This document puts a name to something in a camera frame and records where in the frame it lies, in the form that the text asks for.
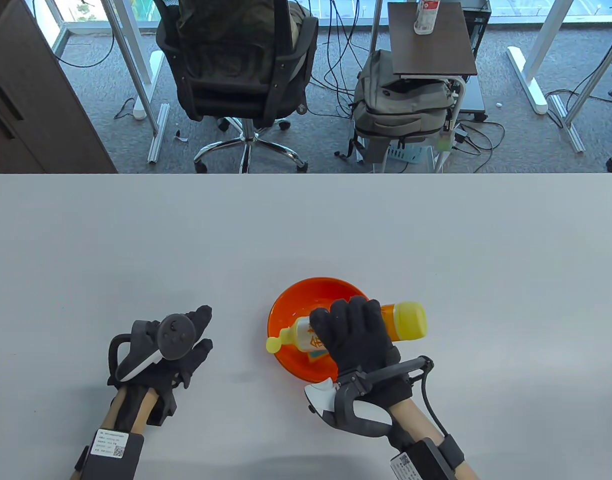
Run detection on person's left hand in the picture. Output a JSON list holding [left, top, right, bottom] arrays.
[[107, 305, 214, 426]]

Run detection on person's right hand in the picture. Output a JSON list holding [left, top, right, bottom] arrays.
[[309, 296, 414, 408]]

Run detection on yellow dish soap bottle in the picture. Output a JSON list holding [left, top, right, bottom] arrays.
[[265, 301, 428, 356]]

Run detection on orange plastic bowl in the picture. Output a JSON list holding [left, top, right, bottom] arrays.
[[267, 277, 372, 385]]

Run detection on person's right forearm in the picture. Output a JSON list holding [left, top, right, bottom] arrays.
[[388, 395, 479, 480]]

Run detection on person's left forearm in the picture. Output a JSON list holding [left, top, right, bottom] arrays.
[[103, 387, 159, 436]]

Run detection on grey left hand controller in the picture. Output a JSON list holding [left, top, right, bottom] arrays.
[[108, 313, 197, 383]]

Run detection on grey hand controller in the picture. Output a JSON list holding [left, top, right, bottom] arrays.
[[304, 355, 435, 438], [108, 313, 197, 383]]

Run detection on grey right hand controller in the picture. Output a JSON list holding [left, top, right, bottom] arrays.
[[304, 355, 435, 438]]

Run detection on black left wrist sensor box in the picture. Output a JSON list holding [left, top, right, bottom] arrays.
[[75, 429, 145, 480]]

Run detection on black wrist sensor box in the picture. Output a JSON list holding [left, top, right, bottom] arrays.
[[388, 435, 464, 480], [75, 429, 145, 480]]

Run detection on black right wrist sensor box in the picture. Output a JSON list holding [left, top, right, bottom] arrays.
[[388, 435, 464, 480]]

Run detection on grey backpack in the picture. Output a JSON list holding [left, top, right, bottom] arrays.
[[350, 49, 457, 163]]

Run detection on black cart base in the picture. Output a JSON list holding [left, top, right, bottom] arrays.
[[456, 77, 488, 123]]

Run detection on black office chair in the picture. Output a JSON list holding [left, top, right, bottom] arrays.
[[155, 0, 319, 174]]

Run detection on white desk leg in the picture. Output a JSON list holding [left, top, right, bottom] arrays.
[[100, 0, 165, 137], [507, 0, 575, 115]]

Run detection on dark brown side table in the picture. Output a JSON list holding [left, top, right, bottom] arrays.
[[387, 1, 478, 79]]

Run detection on dark brown cabinet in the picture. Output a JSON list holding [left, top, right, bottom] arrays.
[[0, 0, 118, 174]]

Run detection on clear bottle red label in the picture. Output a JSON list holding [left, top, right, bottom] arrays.
[[413, 0, 441, 36]]

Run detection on black computer tower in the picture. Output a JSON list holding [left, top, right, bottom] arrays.
[[458, 0, 492, 57]]

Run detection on white cart frame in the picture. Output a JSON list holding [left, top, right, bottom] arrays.
[[433, 76, 468, 174]]

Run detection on aluminium rail on floor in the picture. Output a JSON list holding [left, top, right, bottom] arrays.
[[147, 103, 171, 164]]

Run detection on black floor cables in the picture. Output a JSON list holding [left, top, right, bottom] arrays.
[[455, 119, 507, 162]]

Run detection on black cable bundle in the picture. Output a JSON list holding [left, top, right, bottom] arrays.
[[308, 0, 373, 122]]

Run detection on aluminium frame leg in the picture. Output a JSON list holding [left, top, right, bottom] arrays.
[[548, 20, 612, 153]]

